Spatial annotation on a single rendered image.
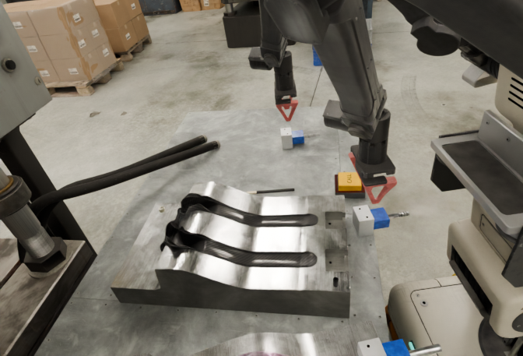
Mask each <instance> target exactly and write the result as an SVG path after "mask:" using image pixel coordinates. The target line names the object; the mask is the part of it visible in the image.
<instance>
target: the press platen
mask: <svg viewBox="0 0 523 356"><path fill-rule="evenodd" d="M7 177H8V178H9V183H8V184H7V186H6V187H4V188H3V189H1V190H0V220H1V219H2V218H4V217H7V216H10V215H12V214H14V213H16V212H17V211H19V210H21V209H22V208H23V207H24V206H25V205H26V204H27V203H28V202H29V200H30V197H31V191H30V189H29V188H28V186H27V185H26V183H25V182H24V180H23V179H22V178H21V177H20V176H16V175H7Z"/></svg>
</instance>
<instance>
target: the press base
mask: <svg viewBox="0 0 523 356"><path fill-rule="evenodd" d="M94 260H95V257H94V256H91V257H90V259H89V261H88V262H87V264H86V265H85V266H84V268H83V270H82V272H81V273H80V275H79V276H78V277H77V279H76V280H75V282H74V284H73V285H72V287H71V288H70V290H69V291H68V293H67V295H66V296H65V297H64V299H63V301H62V302H61V304H60V305H59V306H58V308H57V310H56V311H55V313H54V314H53V316H52V317H51V319H50V321H49V322H48V324H47V325H46V326H45V328H44V330H43V332H42V333H41V335H40V336H39V337H38V339H37V341H36V342H35V344H34V345H33V347H32V348H31V350H30V352H29V353H28V355H27V356H34V355H35V354H36V352H37V350H38V348H39V347H40V345H41V344H42V342H43V341H44V339H45V337H46V336H47V334H48V333H49V331H50V330H51V328H52V326H53V325H54V323H55V322H56V320H57V318H58V317H59V316H60V314H61V312H62V310H63V309H64V307H65V306H66V305H67V303H68V301H69V299H70V298H71V296H72V295H73V293H74V292H75V290H76V288H77V287H78V286H79V284H80V282H81V281H82V279H83V278H84V276H85V275H86V273H87V271H88V269H89V268H90V267H91V265H92V264H93V261H94Z"/></svg>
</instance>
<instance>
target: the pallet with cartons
mask: <svg viewBox="0 0 523 356"><path fill-rule="evenodd" d="M94 3H95V5H96V7H97V11H98V13H99V16H100V19H101V21H102V24H103V25H104V29H105V31H106V34H107V37H108V40H109V41H110V44H111V47H112V49H113V52H114V55H120V59H121V61H122V62H130V61H131V60H133V56H132V54H135V53H141V52H142V51H143V50H144V48H142V46H143V45H144V44H151V43H152V40H151V37H150V35H149V30H148V27H147V24H146V20H145V17H144V15H143V12H142V10H141V7H140V4H139V0H94Z"/></svg>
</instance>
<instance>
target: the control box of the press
mask: <svg viewBox="0 0 523 356"><path fill-rule="evenodd" d="M52 100H53V99H52V97H51V95H50V93H49V92H48V90H47V87H46V86H45V84H44V81H43V80H42V79H41V77H40V74H39V72H38V71H37V68H36V67H35V65H34V63H33V61H32V59H31V57H30V55H29V54H28V52H27V50H26V48H25V46H24V44H23V42H22V41H21V39H20V37H19V35H18V33H17V31H16V29H15V27H14V26H13V24H12V21H11V19H10V18H9V16H8V14H7V12H6V11H5V8H4V6H3V4H2V3H1V1H0V158H1V160H2V162H3V163H4V164H5V166H6V167H7V168H8V170H9V171H10V173H11V174H12V175H16V176H20V177H21V178H22V179H23V180H24V182H25V183H26V185H27V186H28V188H29V189H30V191H31V197H30V201H31V202H33V201H34V200H35V199H38V198H39V197H41V196H42V195H45V194H47V193H49V192H53V191H56V190H57V189H56V188H55V186H54V185H53V183H52V182H51V180H50V178H49V177H48V176H47V173H46V172H45V170H44V169H43V167H42V166H41V164H40V162H39V161H38V159H37V158H36V156H35V155H34V153H33V151H32V150H31V149H30V146H29V145H28V143H27V142H26V140H25V139H24V137H23V135H22V134H21V132H20V130H19V127H20V126H21V125H22V124H23V123H24V122H26V121H27V120H30V119H31V118H32V117H33V116H34V115H35V114H36V113H35V112H37V111H39V110H40V109H41V108H42V107H43V106H45V105H46V104H48V103H49V102H50V101H52ZM46 232H47V233H48V235H49V236H50V237H61V238H62V239H63V240H74V241H85V242H86V244H87V245H88V246H89V248H90V250H91V251H92V253H93V254H92V256H94V257H95V258H96V257H97V256H98V255H97V253H96V252H95V250H94V248H93V246H92V245H91V244H90V242H89V240H88V239H87V237H86V236H85V234H84V233H83V231H82V229H81V227H80V226H79V225H78V223H77V221H76V220H75V218H74V216H73V215H72V213H71V212H70V210H69V209H68V207H67V206H66V204H65V202H64V200H62V201H61V202H60V203H59V204H58V205H57V206H56V207H55V208H54V209H53V210H52V212H51V215H50V216H49V218H48V222H47V227H46ZM52 232H53V233H52Z"/></svg>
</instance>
